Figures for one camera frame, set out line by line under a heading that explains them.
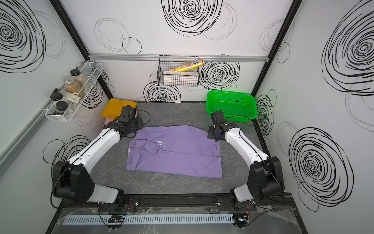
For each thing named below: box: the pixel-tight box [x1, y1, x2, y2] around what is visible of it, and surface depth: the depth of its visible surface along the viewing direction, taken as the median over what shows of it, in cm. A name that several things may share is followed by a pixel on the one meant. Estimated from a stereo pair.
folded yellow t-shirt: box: [100, 97, 138, 120], surface depth 106 cm
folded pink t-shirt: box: [105, 117, 114, 126], surface depth 104 cm
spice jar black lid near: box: [55, 100, 69, 112], surface depth 64 cm
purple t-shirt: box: [125, 125, 223, 179], surface depth 93 cm
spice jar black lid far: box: [69, 69, 87, 89], surface depth 75 cm
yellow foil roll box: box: [169, 58, 206, 72], surface depth 91 cm
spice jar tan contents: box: [62, 76, 85, 98], surface depth 72 cm
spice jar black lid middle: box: [50, 92, 64, 101], surface depth 64 cm
